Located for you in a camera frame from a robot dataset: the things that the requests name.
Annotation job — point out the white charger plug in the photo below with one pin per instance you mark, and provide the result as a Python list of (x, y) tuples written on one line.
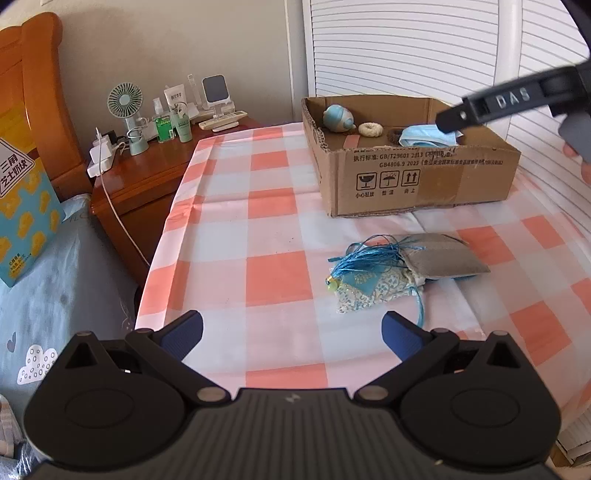
[(100, 138)]

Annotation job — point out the person's right hand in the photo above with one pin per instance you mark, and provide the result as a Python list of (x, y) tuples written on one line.
[(586, 173)]

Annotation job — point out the white louvered door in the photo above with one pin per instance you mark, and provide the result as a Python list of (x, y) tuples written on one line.
[(392, 50)]

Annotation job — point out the light blue plush toy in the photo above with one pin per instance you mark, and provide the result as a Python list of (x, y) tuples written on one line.
[(337, 117)]

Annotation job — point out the white cosmetic tube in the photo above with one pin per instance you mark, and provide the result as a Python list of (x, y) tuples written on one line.
[(175, 97)]

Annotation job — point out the wooden nightstand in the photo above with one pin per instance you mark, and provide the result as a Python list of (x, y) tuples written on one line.
[(152, 184)]

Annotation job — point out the blue face mask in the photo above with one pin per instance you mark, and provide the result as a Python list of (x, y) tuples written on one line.
[(425, 137)]

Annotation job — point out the floral sachet with blue tassel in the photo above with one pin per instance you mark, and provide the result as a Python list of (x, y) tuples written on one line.
[(369, 295)]

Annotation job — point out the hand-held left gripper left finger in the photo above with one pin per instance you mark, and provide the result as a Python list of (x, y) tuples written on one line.
[(182, 334)]

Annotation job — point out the white remote control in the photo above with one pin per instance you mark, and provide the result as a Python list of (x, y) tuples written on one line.
[(224, 122)]

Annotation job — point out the brown hair scrunchie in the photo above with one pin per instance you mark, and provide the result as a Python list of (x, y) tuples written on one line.
[(391, 134)]

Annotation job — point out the white phone stand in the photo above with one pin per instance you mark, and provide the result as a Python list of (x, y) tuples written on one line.
[(217, 87)]

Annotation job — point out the wooden headboard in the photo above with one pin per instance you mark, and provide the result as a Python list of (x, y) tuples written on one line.
[(41, 92)]

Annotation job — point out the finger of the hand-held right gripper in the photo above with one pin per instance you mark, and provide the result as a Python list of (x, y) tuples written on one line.
[(455, 117)]

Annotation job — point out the green bottle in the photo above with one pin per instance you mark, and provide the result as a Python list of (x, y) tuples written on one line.
[(182, 129), (164, 131)]

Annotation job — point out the blue printed bed sheet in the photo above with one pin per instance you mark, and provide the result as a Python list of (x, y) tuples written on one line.
[(69, 286)]

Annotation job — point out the small green desk fan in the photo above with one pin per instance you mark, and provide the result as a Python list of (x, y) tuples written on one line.
[(124, 99)]

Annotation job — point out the brown cardboard box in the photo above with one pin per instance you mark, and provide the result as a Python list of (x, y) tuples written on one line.
[(415, 180)]

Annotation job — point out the orange white checkered tablecloth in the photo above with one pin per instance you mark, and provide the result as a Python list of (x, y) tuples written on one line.
[(277, 230)]

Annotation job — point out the grey fabric sachet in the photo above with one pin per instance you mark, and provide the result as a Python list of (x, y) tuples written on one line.
[(443, 261)]

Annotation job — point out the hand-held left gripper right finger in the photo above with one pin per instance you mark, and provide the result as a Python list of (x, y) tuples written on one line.
[(401, 337)]

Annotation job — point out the clear plastic holder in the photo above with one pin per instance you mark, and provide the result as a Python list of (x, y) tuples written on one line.
[(194, 92)]

